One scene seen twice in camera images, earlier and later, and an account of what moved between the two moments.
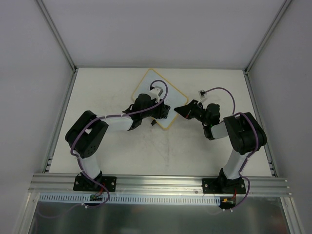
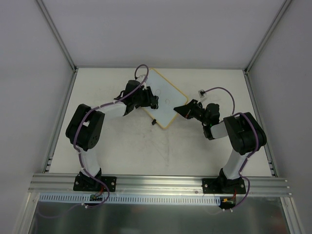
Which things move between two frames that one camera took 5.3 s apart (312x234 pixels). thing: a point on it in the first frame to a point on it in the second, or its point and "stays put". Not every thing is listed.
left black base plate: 82,183 stays put
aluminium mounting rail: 42,183 stays put
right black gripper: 193,111 stays put
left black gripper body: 160,111 to 148,96
